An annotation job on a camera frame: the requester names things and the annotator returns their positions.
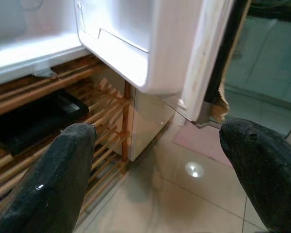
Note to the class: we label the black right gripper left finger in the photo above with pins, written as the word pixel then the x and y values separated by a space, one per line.
pixel 51 182

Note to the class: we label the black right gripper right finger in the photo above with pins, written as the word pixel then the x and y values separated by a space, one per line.
pixel 269 174

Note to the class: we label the grey mini fridge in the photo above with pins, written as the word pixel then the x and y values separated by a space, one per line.
pixel 26 48

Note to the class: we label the white mini fridge door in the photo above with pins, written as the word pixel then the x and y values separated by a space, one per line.
pixel 172 48

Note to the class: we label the black flat tray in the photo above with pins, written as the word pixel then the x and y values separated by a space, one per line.
pixel 34 121

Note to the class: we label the wooden slatted rack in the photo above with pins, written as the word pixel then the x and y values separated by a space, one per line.
pixel 126 109

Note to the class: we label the beige glossy counter cabinet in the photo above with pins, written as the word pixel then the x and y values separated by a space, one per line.
pixel 148 121

